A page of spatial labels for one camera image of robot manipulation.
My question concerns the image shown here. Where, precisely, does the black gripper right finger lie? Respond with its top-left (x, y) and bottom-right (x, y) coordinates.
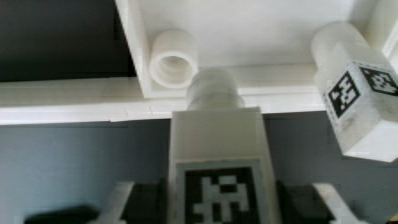
top-left (278, 182), bottom-right (369, 224)

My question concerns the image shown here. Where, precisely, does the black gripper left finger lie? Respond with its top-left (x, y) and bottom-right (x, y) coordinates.
top-left (90, 182), bottom-right (166, 224)

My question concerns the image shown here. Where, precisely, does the white table leg with tag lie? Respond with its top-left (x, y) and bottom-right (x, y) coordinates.
top-left (312, 23), bottom-right (398, 162)

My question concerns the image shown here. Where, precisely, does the white square tabletop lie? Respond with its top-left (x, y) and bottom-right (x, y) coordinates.
top-left (114, 0), bottom-right (398, 98)

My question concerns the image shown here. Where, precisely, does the white L-shaped obstacle wall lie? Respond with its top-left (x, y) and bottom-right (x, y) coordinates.
top-left (0, 78), bottom-right (326, 125)

